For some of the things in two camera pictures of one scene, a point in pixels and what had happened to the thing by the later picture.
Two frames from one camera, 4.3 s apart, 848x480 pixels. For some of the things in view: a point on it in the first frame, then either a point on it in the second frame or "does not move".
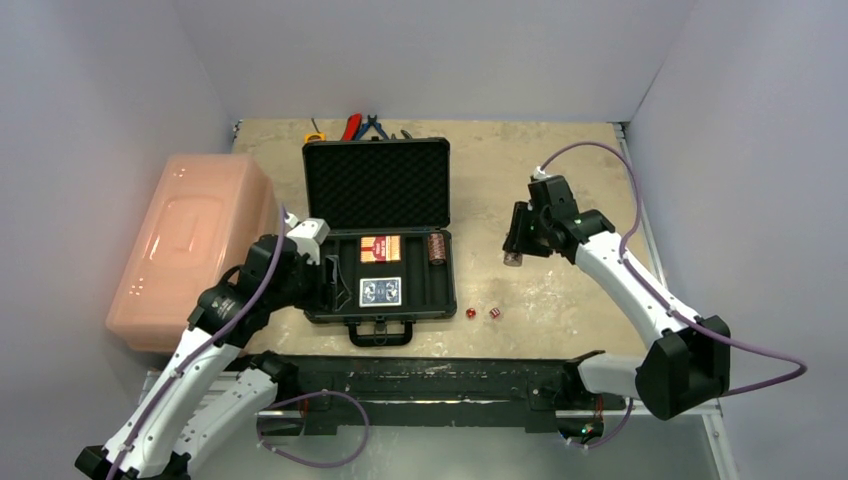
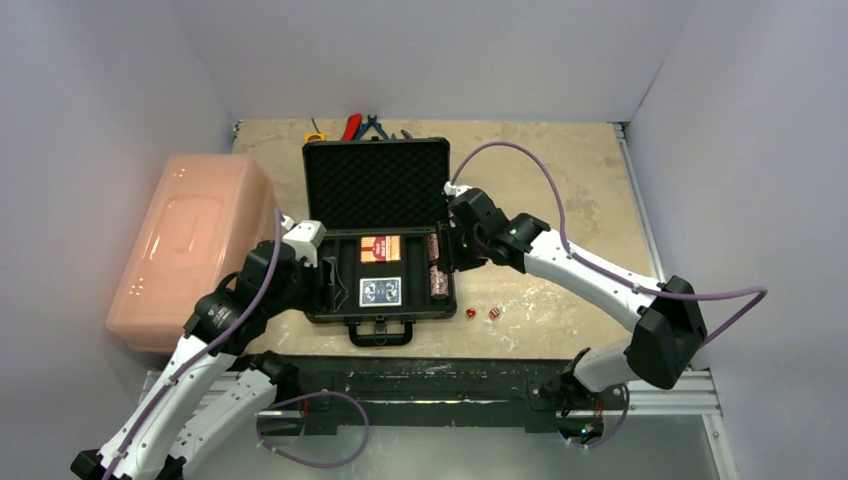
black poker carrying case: (388, 205) does not move
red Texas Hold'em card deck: (384, 248) does not move
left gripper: (323, 297) does not move
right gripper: (520, 229) → (454, 246)
